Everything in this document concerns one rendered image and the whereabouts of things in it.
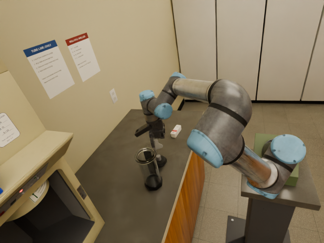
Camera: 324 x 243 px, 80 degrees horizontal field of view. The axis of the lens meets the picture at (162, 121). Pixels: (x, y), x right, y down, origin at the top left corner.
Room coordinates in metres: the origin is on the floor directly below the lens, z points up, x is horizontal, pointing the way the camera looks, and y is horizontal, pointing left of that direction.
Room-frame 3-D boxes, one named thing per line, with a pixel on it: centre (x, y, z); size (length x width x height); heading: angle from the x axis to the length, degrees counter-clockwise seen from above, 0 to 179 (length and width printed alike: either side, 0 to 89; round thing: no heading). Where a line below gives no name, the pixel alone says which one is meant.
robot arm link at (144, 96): (0.86, 0.05, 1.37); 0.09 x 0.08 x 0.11; 29
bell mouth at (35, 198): (0.47, 0.52, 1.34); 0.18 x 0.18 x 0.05
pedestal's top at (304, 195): (0.63, -0.53, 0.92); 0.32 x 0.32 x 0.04; 63
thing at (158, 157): (0.86, 0.07, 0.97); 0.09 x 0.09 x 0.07
